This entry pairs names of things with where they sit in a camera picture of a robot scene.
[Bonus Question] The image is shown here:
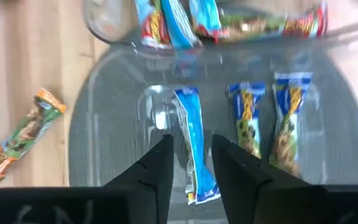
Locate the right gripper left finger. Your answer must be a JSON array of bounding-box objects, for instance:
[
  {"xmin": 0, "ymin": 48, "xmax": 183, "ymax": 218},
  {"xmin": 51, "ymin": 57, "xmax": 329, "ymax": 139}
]
[{"xmin": 0, "ymin": 134, "xmax": 175, "ymax": 224}]

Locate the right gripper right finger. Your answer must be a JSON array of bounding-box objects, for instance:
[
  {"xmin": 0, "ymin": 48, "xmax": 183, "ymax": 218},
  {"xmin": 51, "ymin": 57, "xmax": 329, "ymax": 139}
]
[{"xmin": 211, "ymin": 134, "xmax": 358, "ymax": 224}]

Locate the dark blue yellow granola bar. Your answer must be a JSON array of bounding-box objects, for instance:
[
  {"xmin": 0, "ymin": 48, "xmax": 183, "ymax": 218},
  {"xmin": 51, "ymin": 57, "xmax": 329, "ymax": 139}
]
[
  {"xmin": 268, "ymin": 72, "xmax": 314, "ymax": 179},
  {"xmin": 227, "ymin": 81, "xmax": 267, "ymax": 160}
]

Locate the orange green granola bar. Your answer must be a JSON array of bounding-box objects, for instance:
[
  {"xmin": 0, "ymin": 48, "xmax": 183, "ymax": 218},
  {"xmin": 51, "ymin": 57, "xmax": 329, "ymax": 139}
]
[{"xmin": 0, "ymin": 88, "xmax": 67, "ymax": 185}]

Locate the grey round mat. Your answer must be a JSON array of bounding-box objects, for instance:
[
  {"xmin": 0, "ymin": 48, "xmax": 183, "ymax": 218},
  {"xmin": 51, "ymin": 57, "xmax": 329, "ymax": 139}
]
[{"xmin": 68, "ymin": 30, "xmax": 358, "ymax": 224}]

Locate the clear plastic bin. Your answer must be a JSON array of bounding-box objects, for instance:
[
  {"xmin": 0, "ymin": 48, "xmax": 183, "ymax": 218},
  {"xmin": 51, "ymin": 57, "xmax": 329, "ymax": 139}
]
[
  {"xmin": 85, "ymin": 40, "xmax": 358, "ymax": 224},
  {"xmin": 81, "ymin": 0, "xmax": 358, "ymax": 62}
]

